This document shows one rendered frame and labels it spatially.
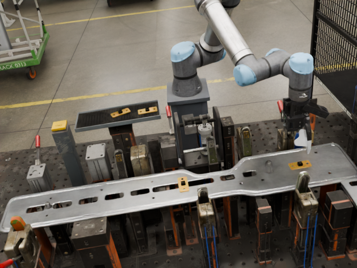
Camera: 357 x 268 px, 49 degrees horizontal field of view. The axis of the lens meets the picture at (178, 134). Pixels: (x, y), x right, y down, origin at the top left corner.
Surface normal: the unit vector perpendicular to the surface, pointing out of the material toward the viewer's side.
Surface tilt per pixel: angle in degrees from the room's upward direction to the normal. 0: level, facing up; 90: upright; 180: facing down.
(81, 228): 0
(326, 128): 0
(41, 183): 90
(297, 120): 90
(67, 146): 90
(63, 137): 90
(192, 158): 0
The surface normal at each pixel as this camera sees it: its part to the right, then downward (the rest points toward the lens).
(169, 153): 0.11, 0.56
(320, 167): -0.12, -0.81
